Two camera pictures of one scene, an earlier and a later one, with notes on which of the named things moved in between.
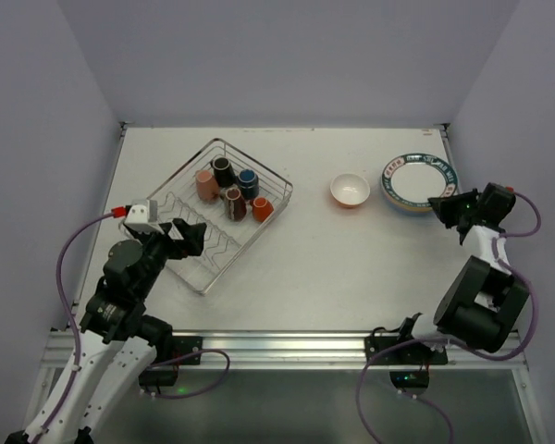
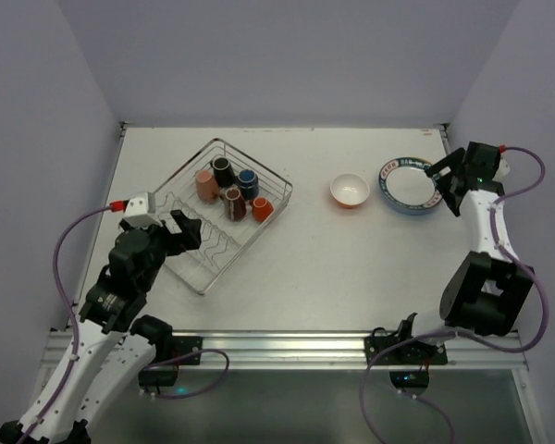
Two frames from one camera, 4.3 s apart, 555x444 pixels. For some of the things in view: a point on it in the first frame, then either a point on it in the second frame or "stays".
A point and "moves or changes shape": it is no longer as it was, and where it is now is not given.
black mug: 224,173 stays
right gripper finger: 450,208 → 453,194
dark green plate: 413,178 moves or changes shape
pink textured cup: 207,187 stays
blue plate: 407,208 stays
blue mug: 249,186 stays
